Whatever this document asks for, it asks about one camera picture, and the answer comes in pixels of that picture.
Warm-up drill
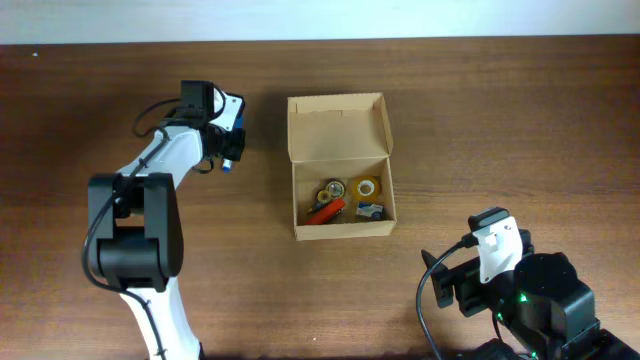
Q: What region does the blue white marker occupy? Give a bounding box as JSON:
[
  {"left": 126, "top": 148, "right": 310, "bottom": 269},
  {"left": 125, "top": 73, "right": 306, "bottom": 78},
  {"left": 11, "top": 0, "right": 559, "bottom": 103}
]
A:
[{"left": 222, "top": 116, "right": 246, "bottom": 173}]

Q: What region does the blue white staples box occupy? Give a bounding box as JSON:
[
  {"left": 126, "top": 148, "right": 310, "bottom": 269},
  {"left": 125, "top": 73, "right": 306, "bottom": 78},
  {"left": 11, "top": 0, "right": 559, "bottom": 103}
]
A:
[{"left": 356, "top": 201, "right": 384, "bottom": 221}]

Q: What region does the brown cardboard box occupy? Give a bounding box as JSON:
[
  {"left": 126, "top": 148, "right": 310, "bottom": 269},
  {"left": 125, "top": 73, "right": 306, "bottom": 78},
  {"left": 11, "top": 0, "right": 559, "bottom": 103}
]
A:
[{"left": 287, "top": 93, "right": 397, "bottom": 241}]

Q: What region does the yellow black correction tape dispenser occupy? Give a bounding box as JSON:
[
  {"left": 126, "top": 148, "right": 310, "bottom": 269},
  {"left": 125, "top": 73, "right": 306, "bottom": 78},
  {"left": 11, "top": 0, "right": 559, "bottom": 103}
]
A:
[{"left": 308, "top": 179, "right": 346, "bottom": 213}]

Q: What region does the orange red stapler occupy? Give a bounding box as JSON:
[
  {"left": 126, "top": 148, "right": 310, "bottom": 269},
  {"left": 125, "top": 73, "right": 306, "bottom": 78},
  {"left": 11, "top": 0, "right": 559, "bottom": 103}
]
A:
[{"left": 306, "top": 198, "right": 346, "bottom": 225}]

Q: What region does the yellow adhesive tape roll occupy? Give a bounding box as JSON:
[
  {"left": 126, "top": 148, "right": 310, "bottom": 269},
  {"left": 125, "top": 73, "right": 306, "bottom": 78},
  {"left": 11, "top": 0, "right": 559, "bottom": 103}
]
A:
[{"left": 352, "top": 176, "right": 381, "bottom": 202}]

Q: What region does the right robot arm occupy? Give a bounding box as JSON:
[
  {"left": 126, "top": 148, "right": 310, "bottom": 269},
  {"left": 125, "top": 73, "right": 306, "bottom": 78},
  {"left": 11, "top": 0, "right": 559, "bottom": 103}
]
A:
[{"left": 416, "top": 229, "right": 639, "bottom": 360}]

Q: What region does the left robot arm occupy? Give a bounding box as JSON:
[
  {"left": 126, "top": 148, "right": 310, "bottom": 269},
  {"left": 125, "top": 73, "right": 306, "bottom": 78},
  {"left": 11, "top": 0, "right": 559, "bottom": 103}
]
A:
[{"left": 81, "top": 80, "right": 246, "bottom": 359}]

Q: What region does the right black cable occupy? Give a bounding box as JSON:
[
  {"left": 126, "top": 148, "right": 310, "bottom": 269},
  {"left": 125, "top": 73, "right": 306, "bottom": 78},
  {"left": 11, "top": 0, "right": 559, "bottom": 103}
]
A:
[{"left": 414, "top": 233, "right": 480, "bottom": 360}]

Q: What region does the black cable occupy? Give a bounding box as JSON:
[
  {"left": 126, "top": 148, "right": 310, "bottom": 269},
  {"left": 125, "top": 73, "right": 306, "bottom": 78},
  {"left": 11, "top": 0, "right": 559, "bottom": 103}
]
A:
[
  {"left": 414, "top": 233, "right": 480, "bottom": 360},
  {"left": 80, "top": 84, "right": 229, "bottom": 360}
]

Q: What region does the left black cable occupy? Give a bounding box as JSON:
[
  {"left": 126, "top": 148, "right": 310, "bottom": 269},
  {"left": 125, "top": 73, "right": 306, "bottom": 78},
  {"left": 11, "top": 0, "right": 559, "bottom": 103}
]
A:
[{"left": 80, "top": 84, "right": 229, "bottom": 360}]

